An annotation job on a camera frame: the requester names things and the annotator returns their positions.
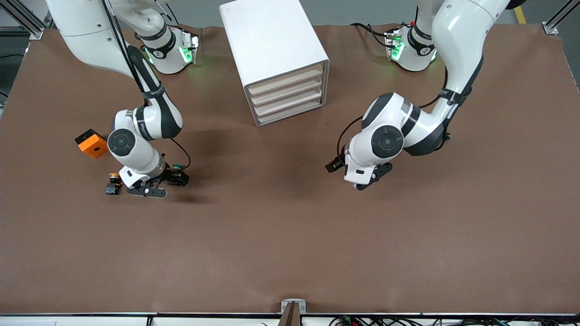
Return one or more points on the orange box with hole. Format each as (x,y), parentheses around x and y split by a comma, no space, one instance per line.
(92,147)

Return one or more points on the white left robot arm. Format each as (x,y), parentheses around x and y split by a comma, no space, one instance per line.
(385,140)

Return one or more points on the white drawer cabinet shell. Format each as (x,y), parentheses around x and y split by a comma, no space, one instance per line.
(272,36)

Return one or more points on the yellow push button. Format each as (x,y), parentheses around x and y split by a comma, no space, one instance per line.
(113,185)

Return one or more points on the aluminium frame profile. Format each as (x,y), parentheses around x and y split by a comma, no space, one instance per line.
(559,18)
(27,18)

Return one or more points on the grey metal bracket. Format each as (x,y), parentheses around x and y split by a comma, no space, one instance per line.
(286,302)

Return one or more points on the white cabinet drawer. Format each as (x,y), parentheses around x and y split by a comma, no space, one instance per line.
(285,80)
(287,91)
(290,112)
(289,102)

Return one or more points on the brown table mat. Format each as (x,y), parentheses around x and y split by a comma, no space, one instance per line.
(290,226)

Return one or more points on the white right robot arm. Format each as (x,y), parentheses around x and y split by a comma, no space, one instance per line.
(136,149)

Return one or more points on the dark mounting post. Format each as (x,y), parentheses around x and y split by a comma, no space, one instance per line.
(291,317)

